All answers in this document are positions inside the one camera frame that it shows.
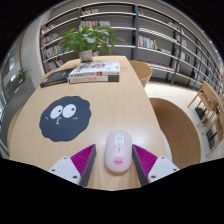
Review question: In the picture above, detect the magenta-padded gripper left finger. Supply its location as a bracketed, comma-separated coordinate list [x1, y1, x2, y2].
[48, 143, 97, 188]

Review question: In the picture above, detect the pink computer mouse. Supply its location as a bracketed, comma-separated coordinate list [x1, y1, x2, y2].
[104, 129, 133, 174]

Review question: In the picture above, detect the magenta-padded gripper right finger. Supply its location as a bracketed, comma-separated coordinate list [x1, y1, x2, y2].
[131, 143, 181, 187]

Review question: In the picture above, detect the small green floor plant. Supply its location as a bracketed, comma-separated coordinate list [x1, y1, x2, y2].
[15, 68, 31, 85]

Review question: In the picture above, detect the white book with orange spine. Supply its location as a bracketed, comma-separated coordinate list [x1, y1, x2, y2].
[67, 74, 120, 85]

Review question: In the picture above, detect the green potted plant white pot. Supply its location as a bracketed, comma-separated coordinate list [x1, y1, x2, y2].
[58, 22, 127, 63]

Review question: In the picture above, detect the grey shelf unit with books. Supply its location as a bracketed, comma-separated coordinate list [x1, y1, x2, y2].
[39, 1, 224, 98]

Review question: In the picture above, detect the dark cartoon-face mouse pad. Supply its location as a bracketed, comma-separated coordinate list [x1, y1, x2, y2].
[39, 95, 92, 143]

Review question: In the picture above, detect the round-backed wooden chair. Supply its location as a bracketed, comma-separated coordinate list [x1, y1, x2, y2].
[148, 97, 202, 170]
[129, 59, 153, 89]
[6, 106, 24, 148]

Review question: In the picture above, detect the black book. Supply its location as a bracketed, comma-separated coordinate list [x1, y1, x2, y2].
[39, 68, 75, 89]

